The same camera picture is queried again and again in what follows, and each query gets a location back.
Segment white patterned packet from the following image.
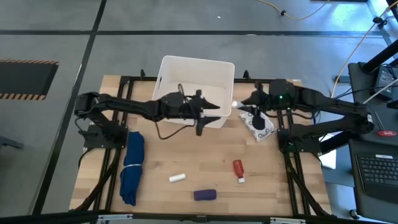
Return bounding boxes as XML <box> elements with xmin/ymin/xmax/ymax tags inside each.
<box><xmin>238</xmin><ymin>109</ymin><xmax>276</xmax><ymax>142</ymax></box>

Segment purple bandage roll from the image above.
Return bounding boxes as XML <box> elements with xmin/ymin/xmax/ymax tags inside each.
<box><xmin>193</xmin><ymin>189</ymin><xmax>217</xmax><ymax>202</ymax></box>

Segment yellow cable with black connector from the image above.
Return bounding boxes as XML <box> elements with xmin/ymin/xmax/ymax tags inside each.
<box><xmin>254</xmin><ymin>0</ymin><xmax>331</xmax><ymax>21</ymax></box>

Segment black cart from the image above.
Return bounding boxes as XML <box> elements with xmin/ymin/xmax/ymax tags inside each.
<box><xmin>347</xmin><ymin>61</ymin><xmax>398</xmax><ymax>147</ymax></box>

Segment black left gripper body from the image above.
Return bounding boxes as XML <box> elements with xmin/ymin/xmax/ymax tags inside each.
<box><xmin>160</xmin><ymin>91</ymin><xmax>205</xmax><ymax>120</ymax></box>

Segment red bottle with white cap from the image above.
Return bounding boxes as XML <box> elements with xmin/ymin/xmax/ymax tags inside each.
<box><xmin>233</xmin><ymin>159</ymin><xmax>246</xmax><ymax>184</ymax></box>

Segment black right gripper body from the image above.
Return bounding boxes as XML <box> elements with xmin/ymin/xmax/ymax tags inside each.
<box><xmin>254</xmin><ymin>79</ymin><xmax>296</xmax><ymax>111</ymax></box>

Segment black power adapter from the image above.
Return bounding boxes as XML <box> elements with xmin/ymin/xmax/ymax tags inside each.
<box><xmin>374</xmin><ymin>67</ymin><xmax>398</xmax><ymax>100</ymax></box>

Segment white perforated plastic basket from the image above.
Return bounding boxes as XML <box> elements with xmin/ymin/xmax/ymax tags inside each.
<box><xmin>151</xmin><ymin>55</ymin><xmax>236</xmax><ymax>129</ymax></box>

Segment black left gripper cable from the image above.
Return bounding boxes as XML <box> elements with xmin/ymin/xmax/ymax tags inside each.
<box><xmin>154</xmin><ymin>119</ymin><xmax>197</xmax><ymax>140</ymax></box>

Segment grey chair leg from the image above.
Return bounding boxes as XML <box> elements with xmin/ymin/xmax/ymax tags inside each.
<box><xmin>0</xmin><ymin>135</ymin><xmax>24</xmax><ymax>150</ymax></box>

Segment black keyboard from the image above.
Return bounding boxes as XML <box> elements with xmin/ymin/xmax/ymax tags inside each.
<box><xmin>348</xmin><ymin>138</ymin><xmax>398</xmax><ymax>223</ymax></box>

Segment black hazard-striped floor mat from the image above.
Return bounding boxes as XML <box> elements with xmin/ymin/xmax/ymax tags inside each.
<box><xmin>0</xmin><ymin>58</ymin><xmax>60</xmax><ymax>101</ymax></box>

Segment white cable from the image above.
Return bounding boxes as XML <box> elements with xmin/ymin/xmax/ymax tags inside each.
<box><xmin>362</xmin><ymin>77</ymin><xmax>398</xmax><ymax>105</ymax></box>

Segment white paper sheet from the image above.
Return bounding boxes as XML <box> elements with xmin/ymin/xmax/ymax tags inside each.
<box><xmin>318</xmin><ymin>133</ymin><xmax>338</xmax><ymax>170</ymax></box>

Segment black stand pole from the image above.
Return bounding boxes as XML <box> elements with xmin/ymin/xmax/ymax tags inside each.
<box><xmin>361</xmin><ymin>39</ymin><xmax>398</xmax><ymax>73</ymax></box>

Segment black aluminium table frame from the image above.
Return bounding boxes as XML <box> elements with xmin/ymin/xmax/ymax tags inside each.
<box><xmin>70</xmin><ymin>68</ymin><xmax>335</xmax><ymax>218</ymax></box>

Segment black crossbar with silver brackets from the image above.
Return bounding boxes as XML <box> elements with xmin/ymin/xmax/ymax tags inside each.
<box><xmin>0</xmin><ymin>210</ymin><xmax>398</xmax><ymax>224</ymax></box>

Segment blue folded cloth bundle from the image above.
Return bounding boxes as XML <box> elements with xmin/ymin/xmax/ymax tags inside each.
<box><xmin>119</xmin><ymin>131</ymin><xmax>146</xmax><ymax>207</ymax></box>

